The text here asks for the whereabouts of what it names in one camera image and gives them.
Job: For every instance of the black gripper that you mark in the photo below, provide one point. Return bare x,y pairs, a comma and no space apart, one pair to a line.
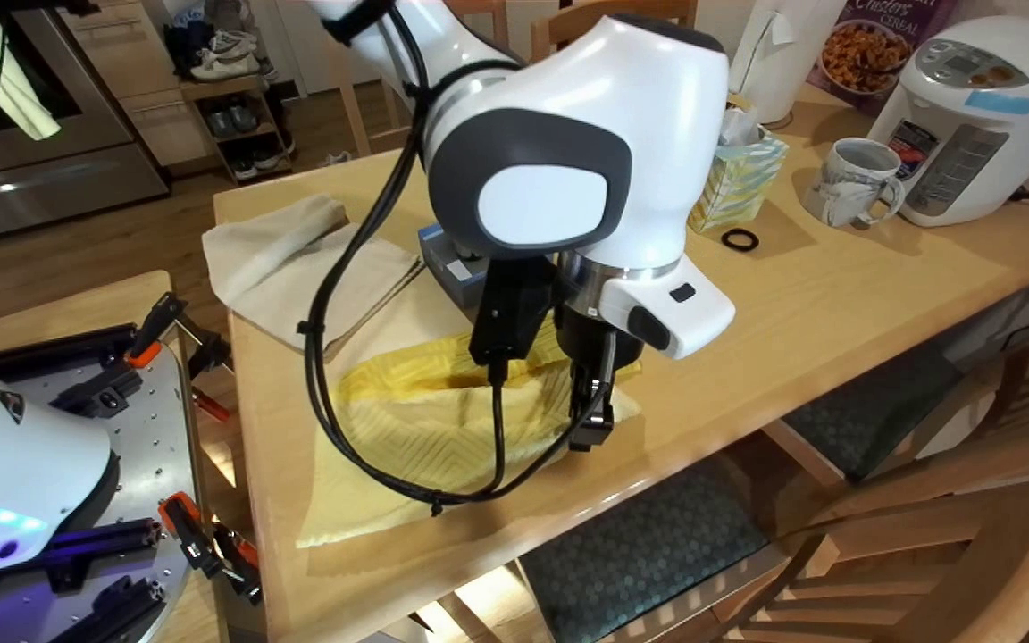
606,340

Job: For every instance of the yellow towel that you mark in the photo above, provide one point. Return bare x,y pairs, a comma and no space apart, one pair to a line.
420,430

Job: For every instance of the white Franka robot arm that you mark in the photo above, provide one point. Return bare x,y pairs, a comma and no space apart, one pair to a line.
551,200

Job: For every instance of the wooden chair with dark cushion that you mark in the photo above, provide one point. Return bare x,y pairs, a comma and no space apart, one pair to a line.
874,414
646,548

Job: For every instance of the grey blue shallow box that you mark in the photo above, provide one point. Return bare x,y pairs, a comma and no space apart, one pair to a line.
446,271

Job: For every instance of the patterned tissue box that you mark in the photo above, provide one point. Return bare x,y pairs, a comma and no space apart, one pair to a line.
741,179

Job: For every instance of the white mug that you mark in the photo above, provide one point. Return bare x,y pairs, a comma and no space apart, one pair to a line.
856,179

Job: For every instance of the beige cloth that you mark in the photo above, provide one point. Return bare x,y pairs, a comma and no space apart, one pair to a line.
278,261

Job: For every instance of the orange black clamp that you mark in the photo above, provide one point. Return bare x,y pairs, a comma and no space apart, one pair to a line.
214,548
214,410
122,364

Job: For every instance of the grey robot mounting plate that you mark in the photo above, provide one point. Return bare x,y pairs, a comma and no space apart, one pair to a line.
145,453

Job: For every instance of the purple cereal box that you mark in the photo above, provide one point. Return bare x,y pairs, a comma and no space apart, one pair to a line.
885,47

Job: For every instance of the wooden shoe rack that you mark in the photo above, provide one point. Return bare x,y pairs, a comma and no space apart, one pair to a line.
241,114

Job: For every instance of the white electric water boiler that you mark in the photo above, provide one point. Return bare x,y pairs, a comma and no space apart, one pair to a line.
980,118

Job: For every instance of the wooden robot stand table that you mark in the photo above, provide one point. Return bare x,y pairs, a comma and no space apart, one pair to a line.
53,315

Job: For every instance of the stainless steel appliance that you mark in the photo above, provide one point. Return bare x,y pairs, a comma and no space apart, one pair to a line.
53,154

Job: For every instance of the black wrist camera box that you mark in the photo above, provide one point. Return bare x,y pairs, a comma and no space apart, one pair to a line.
511,308

